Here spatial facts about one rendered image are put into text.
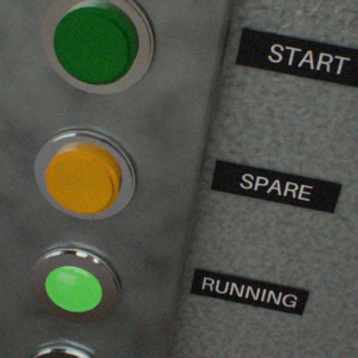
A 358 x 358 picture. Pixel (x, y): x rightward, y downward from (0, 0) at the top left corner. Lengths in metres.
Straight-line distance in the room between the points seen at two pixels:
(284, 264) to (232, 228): 0.03
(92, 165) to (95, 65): 0.04
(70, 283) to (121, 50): 0.10
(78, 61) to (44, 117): 0.03
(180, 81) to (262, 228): 0.08
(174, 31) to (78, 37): 0.03
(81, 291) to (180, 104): 0.09
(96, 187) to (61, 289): 0.05
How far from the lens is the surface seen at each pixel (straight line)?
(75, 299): 0.31
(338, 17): 0.26
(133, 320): 0.32
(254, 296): 0.32
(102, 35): 0.25
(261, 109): 0.28
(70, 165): 0.27
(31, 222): 0.30
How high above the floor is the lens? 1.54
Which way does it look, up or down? 33 degrees down
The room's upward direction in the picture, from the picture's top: 10 degrees clockwise
